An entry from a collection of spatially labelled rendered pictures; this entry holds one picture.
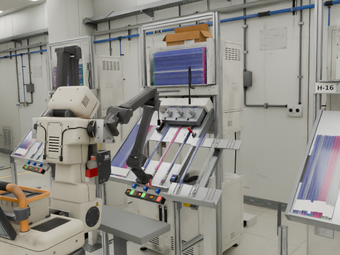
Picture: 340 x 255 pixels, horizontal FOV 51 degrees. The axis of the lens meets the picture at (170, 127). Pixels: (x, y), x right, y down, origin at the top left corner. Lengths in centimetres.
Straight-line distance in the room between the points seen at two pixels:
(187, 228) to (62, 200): 113
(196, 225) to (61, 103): 137
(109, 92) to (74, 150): 205
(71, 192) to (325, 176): 128
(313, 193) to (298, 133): 201
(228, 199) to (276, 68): 165
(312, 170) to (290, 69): 204
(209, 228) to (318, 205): 73
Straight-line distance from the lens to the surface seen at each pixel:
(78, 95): 178
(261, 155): 411
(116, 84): 384
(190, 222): 268
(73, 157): 178
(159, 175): 243
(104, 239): 296
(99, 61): 372
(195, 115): 257
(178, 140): 256
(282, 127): 397
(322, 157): 206
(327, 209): 189
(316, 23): 233
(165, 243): 292
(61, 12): 576
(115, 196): 396
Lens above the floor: 136
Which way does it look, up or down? 6 degrees down
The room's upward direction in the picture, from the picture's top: 1 degrees counter-clockwise
